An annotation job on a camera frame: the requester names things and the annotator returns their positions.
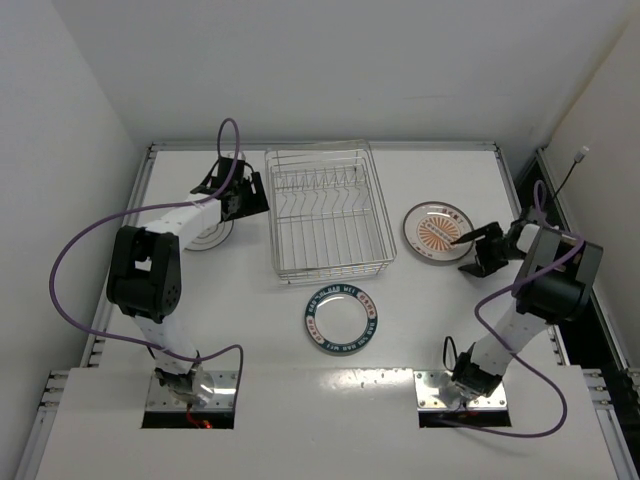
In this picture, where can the metal base plate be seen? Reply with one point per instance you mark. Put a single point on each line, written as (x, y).
(437, 393)
(222, 390)

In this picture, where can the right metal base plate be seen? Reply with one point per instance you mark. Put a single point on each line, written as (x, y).
(437, 393)

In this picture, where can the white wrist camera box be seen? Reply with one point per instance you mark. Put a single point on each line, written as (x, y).
(527, 237)

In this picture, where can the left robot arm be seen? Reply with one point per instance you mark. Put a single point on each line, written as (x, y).
(145, 280)

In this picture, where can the metal wire dish rack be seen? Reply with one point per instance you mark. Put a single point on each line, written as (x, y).
(328, 218)

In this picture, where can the dark teal rimmed plate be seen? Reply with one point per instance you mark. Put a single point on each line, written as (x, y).
(341, 319)

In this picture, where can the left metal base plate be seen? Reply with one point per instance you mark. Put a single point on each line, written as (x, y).
(222, 390)

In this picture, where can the orange sunburst plate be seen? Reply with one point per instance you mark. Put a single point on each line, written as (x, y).
(431, 229)

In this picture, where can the white plate teal rings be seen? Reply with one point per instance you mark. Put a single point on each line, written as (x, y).
(210, 237)

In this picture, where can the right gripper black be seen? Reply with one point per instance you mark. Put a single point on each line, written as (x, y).
(486, 249)

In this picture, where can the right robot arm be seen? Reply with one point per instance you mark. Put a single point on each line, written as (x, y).
(553, 285)

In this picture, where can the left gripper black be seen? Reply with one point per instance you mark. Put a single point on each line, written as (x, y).
(248, 195)

